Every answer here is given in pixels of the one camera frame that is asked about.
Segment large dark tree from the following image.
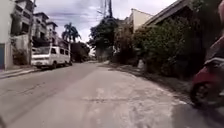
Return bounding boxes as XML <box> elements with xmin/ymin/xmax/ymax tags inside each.
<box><xmin>87</xmin><ymin>16</ymin><xmax>118</xmax><ymax>61</ymax></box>

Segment grey concrete road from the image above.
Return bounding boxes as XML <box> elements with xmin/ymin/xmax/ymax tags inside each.
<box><xmin>0</xmin><ymin>60</ymin><xmax>224</xmax><ymax>128</ymax></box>

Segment palm tree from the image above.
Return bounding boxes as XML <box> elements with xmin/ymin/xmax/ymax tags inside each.
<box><xmin>61</xmin><ymin>22</ymin><xmax>82</xmax><ymax>44</ymax></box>

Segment cream building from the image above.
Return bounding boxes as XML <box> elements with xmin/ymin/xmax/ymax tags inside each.
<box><xmin>125</xmin><ymin>8</ymin><xmax>154</xmax><ymax>34</ymax></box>

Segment green bushes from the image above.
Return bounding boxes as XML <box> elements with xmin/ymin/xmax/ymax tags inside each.
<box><xmin>111</xmin><ymin>16</ymin><xmax>209</xmax><ymax>80</ymax></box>

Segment white van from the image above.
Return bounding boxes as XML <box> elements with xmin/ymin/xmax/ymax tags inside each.
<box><xmin>30</xmin><ymin>45</ymin><xmax>72</xmax><ymax>70</ymax></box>

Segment building with sloped roof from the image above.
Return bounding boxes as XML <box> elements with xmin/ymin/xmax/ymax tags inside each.
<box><xmin>143</xmin><ymin>0</ymin><xmax>201</xmax><ymax>28</ymax></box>

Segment utility pole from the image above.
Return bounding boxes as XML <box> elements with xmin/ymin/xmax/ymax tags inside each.
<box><xmin>27</xmin><ymin>0</ymin><xmax>37</xmax><ymax>66</ymax></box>

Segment red motorcycle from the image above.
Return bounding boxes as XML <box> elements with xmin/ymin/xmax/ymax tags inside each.
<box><xmin>189</xmin><ymin>56</ymin><xmax>224</xmax><ymax>108</ymax></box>

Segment grey multi-storey building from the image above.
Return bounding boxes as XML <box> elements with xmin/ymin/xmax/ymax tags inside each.
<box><xmin>0</xmin><ymin>0</ymin><xmax>70</xmax><ymax>71</ymax></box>

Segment raised concrete sidewalk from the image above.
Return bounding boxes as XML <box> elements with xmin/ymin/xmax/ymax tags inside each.
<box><xmin>0</xmin><ymin>65</ymin><xmax>41</xmax><ymax>80</ymax></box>

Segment person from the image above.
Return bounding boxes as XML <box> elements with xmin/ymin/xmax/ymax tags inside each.
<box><xmin>204</xmin><ymin>0</ymin><xmax>224</xmax><ymax>62</ymax></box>

